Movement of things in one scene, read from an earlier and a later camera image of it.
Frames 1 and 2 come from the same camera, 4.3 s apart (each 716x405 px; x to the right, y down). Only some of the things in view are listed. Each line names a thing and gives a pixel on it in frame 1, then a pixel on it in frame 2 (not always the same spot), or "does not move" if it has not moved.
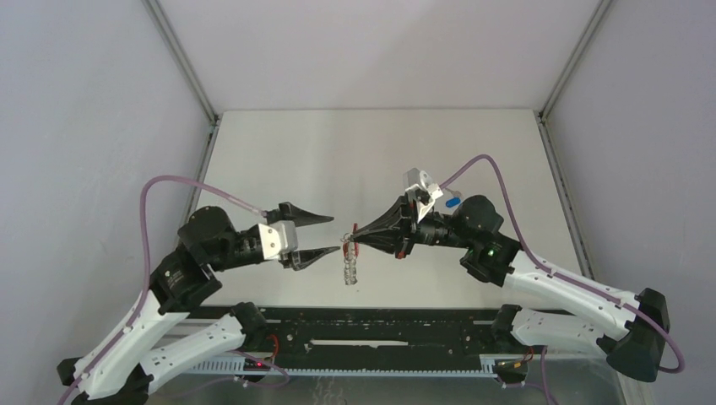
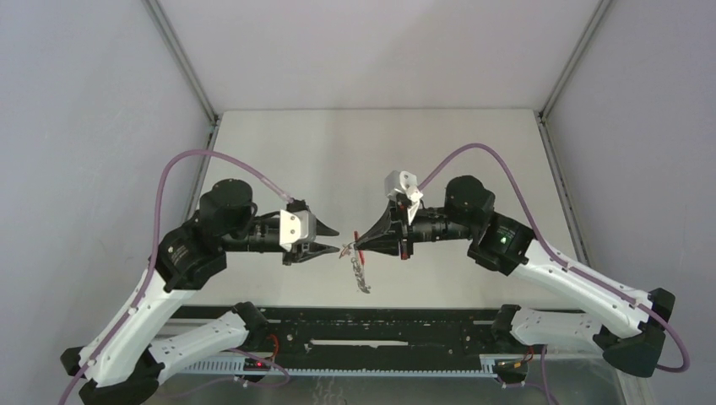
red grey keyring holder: [350, 253] -> [358, 266]
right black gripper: [402, 216] does not move
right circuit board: [511, 367] does not move
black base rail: [375, 337] does not move
